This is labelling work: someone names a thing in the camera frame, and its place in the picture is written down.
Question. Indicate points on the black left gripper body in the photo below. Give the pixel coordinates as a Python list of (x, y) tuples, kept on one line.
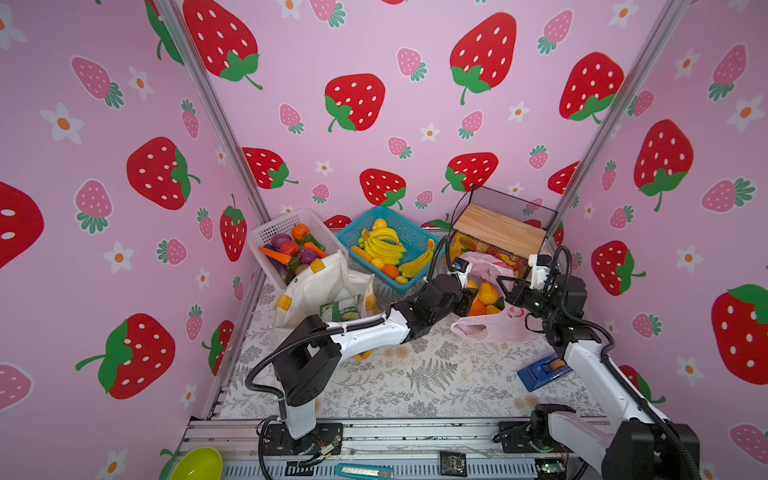
[(458, 305)]

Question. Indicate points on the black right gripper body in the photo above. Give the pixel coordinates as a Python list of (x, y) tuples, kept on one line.
[(535, 303)]

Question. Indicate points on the pink plastic grocery bag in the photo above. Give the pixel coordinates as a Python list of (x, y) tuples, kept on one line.
[(497, 326)]

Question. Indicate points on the green snack packet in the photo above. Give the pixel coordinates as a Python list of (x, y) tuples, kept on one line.
[(340, 311)]

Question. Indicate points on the white canvas tote bag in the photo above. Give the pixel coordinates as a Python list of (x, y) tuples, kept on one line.
[(325, 280)]

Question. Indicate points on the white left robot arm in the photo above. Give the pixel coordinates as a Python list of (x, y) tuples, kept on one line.
[(299, 369)]

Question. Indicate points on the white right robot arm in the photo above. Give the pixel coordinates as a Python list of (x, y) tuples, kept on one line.
[(641, 442)]

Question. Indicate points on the yellow toy banana pair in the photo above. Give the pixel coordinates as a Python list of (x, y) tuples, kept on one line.
[(413, 268)]

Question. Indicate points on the yellow snack packets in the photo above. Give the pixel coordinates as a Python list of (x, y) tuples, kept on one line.
[(462, 243)]

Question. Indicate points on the toy orange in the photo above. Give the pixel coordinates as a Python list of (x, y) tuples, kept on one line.
[(390, 271)]

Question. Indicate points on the teal plastic basket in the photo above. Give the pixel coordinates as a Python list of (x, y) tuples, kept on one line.
[(411, 235)]

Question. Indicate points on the blue box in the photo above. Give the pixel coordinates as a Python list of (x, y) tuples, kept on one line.
[(543, 372)]

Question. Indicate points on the floral table mat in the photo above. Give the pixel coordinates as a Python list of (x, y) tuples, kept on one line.
[(437, 376)]

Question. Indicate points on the yellow toy banana bunch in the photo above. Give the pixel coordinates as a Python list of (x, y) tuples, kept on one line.
[(383, 243)]

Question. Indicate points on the orange toy papaya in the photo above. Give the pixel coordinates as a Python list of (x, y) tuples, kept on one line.
[(361, 253)]

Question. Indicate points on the purple toy onion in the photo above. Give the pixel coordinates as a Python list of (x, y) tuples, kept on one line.
[(279, 239), (308, 256)]

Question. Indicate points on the orange toy carrot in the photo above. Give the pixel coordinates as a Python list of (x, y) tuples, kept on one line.
[(282, 258), (310, 246)]

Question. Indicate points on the orange toy pepper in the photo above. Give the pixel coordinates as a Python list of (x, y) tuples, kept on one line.
[(300, 233)]

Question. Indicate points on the red toy tomato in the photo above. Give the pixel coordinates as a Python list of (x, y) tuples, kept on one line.
[(290, 248)]

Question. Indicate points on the white plastic basket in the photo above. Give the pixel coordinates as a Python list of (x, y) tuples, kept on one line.
[(262, 235)]

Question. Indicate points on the small black circuit board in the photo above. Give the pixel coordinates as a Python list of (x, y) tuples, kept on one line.
[(453, 464)]

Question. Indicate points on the teal utility knife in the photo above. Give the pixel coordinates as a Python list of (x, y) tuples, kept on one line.
[(363, 472)]

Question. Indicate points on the green bowl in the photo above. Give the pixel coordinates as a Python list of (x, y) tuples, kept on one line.
[(204, 463)]

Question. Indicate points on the black wire wooden shelf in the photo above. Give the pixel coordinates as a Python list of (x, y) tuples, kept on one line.
[(504, 220)]

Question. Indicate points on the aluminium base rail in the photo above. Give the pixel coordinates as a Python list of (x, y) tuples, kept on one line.
[(494, 447)]

